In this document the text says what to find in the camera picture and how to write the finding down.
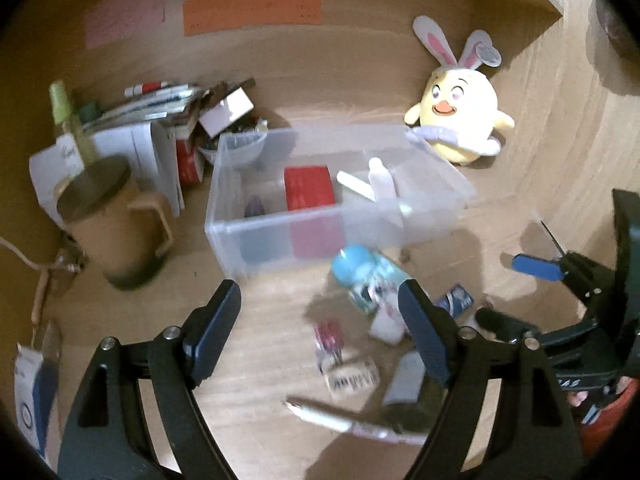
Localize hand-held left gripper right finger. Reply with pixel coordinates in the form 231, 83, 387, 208
397, 279, 586, 480

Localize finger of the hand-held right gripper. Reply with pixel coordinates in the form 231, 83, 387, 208
512, 251, 617, 313
475, 307, 601, 348

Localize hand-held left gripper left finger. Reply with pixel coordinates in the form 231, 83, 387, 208
57, 279, 242, 480

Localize small white bottle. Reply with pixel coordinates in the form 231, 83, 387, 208
370, 305, 406, 346

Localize grey white tube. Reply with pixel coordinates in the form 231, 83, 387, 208
382, 350, 426, 406

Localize dark green bottle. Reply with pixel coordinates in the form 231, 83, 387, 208
390, 375, 447, 433

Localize white printed card packet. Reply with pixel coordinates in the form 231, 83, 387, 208
325, 357, 381, 401

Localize blue-lidded printed jar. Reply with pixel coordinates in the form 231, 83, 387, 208
332, 245, 416, 316

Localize clear plastic storage box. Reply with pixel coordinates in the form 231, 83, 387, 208
205, 125, 478, 281

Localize white pen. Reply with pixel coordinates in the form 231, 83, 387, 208
285, 397, 426, 446

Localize person's right forearm red sleeve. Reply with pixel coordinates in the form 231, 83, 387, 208
579, 380, 640, 463

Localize small square packet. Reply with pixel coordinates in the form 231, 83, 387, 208
435, 285, 473, 318

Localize beige mug with dark lid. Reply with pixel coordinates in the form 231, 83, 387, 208
55, 155, 176, 291

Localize white-capped cosmetic tube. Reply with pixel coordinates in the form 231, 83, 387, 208
367, 157, 413, 217

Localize white stick tube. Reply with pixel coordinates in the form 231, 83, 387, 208
336, 170, 376, 203

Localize red carton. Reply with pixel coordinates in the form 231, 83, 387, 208
175, 137, 206, 186

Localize red flat box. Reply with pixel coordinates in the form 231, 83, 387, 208
284, 165, 335, 211

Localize yellow chick plush bunny ears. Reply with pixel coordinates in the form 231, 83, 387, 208
404, 15, 516, 166

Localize clear bowl with trinkets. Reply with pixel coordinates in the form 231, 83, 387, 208
197, 127, 268, 168

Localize white and blue package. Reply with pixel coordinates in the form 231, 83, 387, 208
14, 320, 63, 461

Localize small white cardboard box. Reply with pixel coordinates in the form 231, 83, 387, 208
199, 87, 255, 138

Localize stack of booklets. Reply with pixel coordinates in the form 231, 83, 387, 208
82, 82, 206, 131

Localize dark brown object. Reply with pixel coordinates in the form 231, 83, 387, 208
200, 78, 257, 107

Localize dark round object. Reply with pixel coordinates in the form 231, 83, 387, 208
595, 0, 640, 61

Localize green spray bottle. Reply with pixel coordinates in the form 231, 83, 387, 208
48, 80, 98, 166

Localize red and white marker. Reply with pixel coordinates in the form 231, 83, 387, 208
124, 81, 168, 98

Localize orange paper note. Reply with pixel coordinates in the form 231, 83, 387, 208
182, 0, 322, 37

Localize pink paper note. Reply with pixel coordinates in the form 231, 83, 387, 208
84, 0, 166, 50

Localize beige cable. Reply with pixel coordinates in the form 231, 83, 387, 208
0, 237, 81, 331

